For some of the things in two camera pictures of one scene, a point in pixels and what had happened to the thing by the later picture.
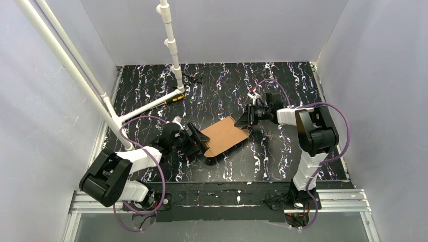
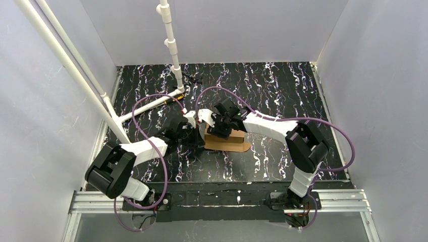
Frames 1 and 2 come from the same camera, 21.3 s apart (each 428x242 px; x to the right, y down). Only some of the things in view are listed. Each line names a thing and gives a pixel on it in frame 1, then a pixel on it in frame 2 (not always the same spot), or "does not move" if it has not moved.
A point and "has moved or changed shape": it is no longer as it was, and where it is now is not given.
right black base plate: x=300 y=200 does not move
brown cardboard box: x=223 y=134 has moved or changed shape
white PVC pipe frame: x=115 y=122 does not move
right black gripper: x=250 y=114 to x=221 y=126
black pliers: x=194 y=78 does not move
